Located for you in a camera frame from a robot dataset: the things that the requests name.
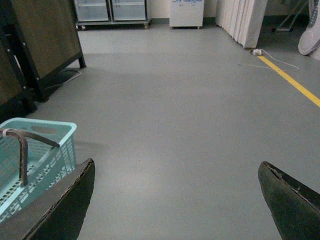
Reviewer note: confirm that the dark wooden display stand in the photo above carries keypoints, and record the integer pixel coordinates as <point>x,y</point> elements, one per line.
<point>38,39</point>

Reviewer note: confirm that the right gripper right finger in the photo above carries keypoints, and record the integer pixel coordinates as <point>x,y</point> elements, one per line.
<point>294,207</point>

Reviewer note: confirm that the white standing fan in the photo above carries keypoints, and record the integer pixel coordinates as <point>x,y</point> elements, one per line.
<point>309,43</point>

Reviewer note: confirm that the brown basket handle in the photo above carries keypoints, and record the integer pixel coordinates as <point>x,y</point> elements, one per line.
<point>22,136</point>

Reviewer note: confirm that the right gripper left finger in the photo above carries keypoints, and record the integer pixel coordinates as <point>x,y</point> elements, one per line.
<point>59,213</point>

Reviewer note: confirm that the light blue plastic basket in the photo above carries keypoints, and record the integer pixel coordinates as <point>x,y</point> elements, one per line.
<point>46,165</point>

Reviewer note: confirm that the glass door refrigerator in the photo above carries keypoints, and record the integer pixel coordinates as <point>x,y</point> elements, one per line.
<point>111,12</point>

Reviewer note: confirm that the white folding partition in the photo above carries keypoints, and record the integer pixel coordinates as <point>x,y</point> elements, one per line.
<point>241,19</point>

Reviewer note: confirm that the white power strip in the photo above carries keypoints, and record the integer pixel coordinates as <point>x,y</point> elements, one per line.
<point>257,52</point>

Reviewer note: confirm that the white chest freezer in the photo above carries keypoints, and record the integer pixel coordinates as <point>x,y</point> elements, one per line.
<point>186,13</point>

